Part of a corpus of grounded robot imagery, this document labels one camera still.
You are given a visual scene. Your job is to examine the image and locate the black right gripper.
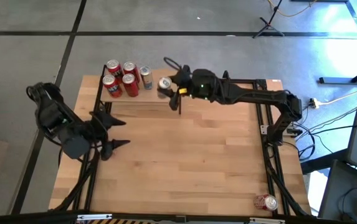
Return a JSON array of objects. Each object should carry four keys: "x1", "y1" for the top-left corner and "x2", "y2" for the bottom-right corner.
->
[{"x1": 168, "y1": 68, "x2": 221, "y2": 112}]

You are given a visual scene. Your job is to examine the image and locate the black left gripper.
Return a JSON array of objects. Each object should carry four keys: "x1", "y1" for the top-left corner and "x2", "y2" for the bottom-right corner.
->
[{"x1": 86, "y1": 110, "x2": 131, "y2": 161}]

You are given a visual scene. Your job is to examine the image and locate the red Coca-Cola can white script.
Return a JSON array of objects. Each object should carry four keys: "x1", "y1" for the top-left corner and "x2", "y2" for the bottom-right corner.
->
[
  {"x1": 253, "y1": 194, "x2": 279, "y2": 213},
  {"x1": 156, "y1": 77, "x2": 173, "y2": 100}
]

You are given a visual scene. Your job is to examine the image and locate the blue silver Red Bull can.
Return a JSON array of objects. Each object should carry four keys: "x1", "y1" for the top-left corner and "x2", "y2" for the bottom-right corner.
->
[{"x1": 138, "y1": 65, "x2": 155, "y2": 91}]

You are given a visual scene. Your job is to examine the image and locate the red Coca-Cola can black script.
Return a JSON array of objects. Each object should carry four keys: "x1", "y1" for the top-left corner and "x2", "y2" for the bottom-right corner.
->
[
  {"x1": 121, "y1": 73, "x2": 141, "y2": 98},
  {"x1": 122, "y1": 61, "x2": 141, "y2": 83}
]

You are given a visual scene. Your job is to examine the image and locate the red Fanta can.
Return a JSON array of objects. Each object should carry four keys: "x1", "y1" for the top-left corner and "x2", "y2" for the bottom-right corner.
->
[
  {"x1": 105, "y1": 58, "x2": 125, "y2": 82},
  {"x1": 102, "y1": 73, "x2": 123, "y2": 99}
]

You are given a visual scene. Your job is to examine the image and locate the black yellow hazard tape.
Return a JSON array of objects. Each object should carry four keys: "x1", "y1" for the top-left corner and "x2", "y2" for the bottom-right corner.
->
[{"x1": 87, "y1": 218, "x2": 157, "y2": 224}]

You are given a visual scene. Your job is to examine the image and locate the black tripod stand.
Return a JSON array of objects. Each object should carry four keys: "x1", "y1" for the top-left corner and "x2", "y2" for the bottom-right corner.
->
[{"x1": 252, "y1": 0, "x2": 285, "y2": 39}]

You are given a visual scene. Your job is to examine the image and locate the black floor beam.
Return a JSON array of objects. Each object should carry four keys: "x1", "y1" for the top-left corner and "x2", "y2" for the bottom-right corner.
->
[{"x1": 318, "y1": 62, "x2": 357, "y2": 85}]

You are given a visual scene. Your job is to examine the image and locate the grey desk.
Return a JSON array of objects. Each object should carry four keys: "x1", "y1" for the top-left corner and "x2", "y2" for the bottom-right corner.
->
[{"x1": 317, "y1": 160, "x2": 357, "y2": 224}]

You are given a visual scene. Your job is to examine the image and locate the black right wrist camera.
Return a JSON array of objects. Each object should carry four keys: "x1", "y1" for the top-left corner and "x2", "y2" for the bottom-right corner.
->
[{"x1": 178, "y1": 64, "x2": 194, "y2": 82}]

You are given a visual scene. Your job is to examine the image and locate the black camera cable loop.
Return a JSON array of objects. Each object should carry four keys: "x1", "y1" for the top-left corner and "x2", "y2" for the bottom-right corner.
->
[{"x1": 163, "y1": 57, "x2": 185, "y2": 73}]

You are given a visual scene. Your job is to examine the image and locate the black aluminium table frame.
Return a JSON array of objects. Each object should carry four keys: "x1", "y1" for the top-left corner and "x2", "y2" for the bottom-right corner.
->
[{"x1": 0, "y1": 64, "x2": 319, "y2": 224}]

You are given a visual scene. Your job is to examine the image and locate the yellow cable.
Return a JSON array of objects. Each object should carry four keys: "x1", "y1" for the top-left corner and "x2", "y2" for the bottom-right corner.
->
[{"x1": 267, "y1": 0, "x2": 318, "y2": 18}]

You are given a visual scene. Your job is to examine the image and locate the white cable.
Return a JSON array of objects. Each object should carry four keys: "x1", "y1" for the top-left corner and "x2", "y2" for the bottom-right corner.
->
[{"x1": 317, "y1": 83, "x2": 357, "y2": 107}]

